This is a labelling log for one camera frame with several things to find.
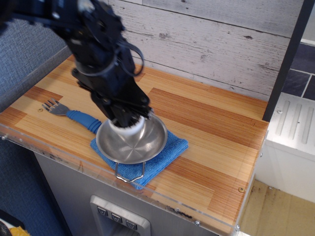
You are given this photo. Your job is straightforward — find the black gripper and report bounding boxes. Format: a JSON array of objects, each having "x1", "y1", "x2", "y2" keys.
[{"x1": 72, "y1": 54, "x2": 152, "y2": 128}]

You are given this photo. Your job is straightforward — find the black and white toy mushroom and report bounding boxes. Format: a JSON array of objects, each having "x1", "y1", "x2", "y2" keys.
[{"x1": 109, "y1": 116, "x2": 145, "y2": 136}]

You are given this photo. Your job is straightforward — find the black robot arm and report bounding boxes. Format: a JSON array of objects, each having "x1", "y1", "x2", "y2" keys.
[{"x1": 0, "y1": 0, "x2": 152, "y2": 128}]

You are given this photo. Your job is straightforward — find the yellow object at corner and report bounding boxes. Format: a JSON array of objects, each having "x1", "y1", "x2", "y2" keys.
[{"x1": 9, "y1": 227, "x2": 30, "y2": 236}]

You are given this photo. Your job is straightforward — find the blue folded cloth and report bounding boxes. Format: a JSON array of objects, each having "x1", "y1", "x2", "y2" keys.
[{"x1": 90, "y1": 130, "x2": 189, "y2": 191}]

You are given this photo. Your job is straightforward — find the clear acrylic table edge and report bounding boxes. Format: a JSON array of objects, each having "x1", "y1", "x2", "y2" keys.
[{"x1": 0, "y1": 118, "x2": 268, "y2": 236}]

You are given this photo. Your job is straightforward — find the silver dispenser button panel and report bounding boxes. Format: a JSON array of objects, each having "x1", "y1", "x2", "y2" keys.
[{"x1": 90, "y1": 195, "x2": 151, "y2": 236}]

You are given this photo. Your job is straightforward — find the white grooved drain board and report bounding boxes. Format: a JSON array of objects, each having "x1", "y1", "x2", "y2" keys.
[{"x1": 266, "y1": 93, "x2": 315, "y2": 160}]

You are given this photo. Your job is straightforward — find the stainless steel bowl with handles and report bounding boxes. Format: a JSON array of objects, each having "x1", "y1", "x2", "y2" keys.
[{"x1": 96, "y1": 115, "x2": 168, "y2": 183}]

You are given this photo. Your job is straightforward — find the blue handled metal fork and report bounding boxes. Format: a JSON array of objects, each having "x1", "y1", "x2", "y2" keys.
[{"x1": 42, "y1": 98, "x2": 102, "y2": 134}]

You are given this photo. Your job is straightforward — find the dark right vertical post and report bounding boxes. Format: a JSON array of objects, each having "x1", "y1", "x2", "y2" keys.
[{"x1": 262, "y1": 0, "x2": 315, "y2": 122}]

